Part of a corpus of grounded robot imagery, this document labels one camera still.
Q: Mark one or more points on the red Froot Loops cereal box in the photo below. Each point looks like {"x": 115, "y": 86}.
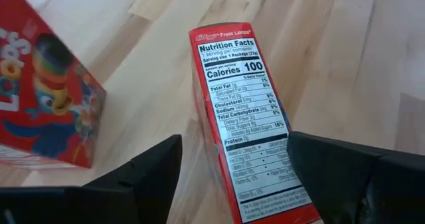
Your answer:
{"x": 43, "y": 94}
{"x": 245, "y": 117}

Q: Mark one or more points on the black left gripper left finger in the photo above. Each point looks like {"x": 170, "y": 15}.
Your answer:
{"x": 116, "y": 197}

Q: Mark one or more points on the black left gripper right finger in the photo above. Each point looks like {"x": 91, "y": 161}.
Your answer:
{"x": 358, "y": 190}

